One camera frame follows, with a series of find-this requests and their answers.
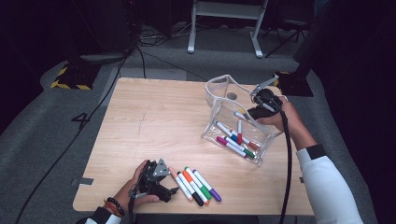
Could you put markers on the person's left hand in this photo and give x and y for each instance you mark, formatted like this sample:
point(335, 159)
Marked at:
point(129, 196)

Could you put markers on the black stand base striped edge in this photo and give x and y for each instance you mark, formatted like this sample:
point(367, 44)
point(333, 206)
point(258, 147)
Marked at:
point(295, 85)

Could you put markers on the brown red cap marker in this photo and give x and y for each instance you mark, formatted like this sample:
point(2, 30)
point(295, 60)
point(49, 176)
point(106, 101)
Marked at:
point(253, 145)

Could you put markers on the light blue cap marker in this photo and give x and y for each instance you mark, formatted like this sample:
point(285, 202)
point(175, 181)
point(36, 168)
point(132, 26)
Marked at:
point(239, 115)

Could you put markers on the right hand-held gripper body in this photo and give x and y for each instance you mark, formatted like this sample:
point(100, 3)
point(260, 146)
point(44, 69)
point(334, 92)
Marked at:
point(271, 101)

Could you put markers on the black cap marker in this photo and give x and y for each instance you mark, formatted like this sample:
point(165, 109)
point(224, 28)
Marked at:
point(198, 200)

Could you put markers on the magenta cap marker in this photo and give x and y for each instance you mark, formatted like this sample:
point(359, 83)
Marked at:
point(221, 141)

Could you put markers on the black tripod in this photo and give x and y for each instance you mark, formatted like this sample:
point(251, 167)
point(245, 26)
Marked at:
point(295, 23)

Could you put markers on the orange cap marker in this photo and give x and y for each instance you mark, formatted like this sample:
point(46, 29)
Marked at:
point(187, 176)

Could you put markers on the white metal stand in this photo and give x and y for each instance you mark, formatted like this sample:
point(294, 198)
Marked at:
point(192, 34)

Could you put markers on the person's right hand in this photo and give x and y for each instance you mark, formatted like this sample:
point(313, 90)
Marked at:
point(288, 119)

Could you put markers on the pink cap marker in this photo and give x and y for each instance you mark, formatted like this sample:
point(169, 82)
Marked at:
point(186, 192)

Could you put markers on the yellow black striped mat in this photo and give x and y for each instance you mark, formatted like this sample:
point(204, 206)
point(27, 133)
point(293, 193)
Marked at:
point(74, 76)

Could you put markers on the yellow cap marker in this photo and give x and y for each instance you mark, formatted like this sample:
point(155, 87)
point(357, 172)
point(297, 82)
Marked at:
point(242, 109)

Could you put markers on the grey tape piece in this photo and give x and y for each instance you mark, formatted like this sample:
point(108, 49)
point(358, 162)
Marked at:
point(84, 181)
point(301, 179)

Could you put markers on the clear plastic pouch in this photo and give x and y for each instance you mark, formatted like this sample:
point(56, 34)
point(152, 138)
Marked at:
point(224, 105)

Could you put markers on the dark blue cap marker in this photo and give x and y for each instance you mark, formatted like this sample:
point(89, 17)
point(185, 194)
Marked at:
point(233, 138)

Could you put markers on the purple cap marker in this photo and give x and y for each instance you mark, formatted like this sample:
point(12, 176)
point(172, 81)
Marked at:
point(215, 196)

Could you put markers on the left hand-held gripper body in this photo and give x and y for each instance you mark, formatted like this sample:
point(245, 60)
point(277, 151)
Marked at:
point(161, 169)

